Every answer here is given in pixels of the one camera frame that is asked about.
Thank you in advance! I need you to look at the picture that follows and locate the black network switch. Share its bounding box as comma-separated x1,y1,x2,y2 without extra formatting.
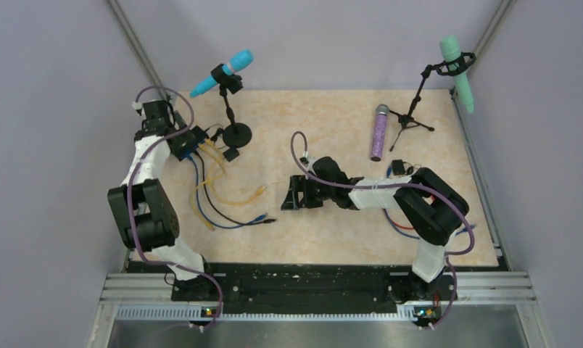
168,126,210,161

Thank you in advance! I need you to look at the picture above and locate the black power adapter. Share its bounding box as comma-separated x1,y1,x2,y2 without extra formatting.
390,159,406,175

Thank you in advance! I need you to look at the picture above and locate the cyan microphone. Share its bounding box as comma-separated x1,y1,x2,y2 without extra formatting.
189,49,254,98

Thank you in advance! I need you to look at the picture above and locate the black tripod mic stand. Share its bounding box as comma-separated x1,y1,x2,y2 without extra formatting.
389,51,477,152

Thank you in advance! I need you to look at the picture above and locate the small black adapter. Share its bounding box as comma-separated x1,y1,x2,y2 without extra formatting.
223,148,240,162

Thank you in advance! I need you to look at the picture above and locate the purple glitter microphone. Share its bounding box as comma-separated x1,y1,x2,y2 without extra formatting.
370,104,389,162

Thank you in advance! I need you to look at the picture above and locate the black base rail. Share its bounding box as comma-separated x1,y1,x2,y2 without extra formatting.
171,262,457,315

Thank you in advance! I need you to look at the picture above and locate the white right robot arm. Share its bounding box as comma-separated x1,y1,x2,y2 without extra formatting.
281,157,469,299

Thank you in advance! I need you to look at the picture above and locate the mint green microphone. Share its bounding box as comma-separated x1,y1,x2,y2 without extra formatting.
439,35,476,114

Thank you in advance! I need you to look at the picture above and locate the black round-base mic stand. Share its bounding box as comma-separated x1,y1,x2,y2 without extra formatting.
219,86,252,149

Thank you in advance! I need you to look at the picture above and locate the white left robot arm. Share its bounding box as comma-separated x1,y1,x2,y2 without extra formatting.
107,100,217,300

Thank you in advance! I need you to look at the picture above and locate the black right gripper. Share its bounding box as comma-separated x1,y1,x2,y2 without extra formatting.
282,174,335,210

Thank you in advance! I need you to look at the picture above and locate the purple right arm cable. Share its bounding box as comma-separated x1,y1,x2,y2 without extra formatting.
290,130,476,331

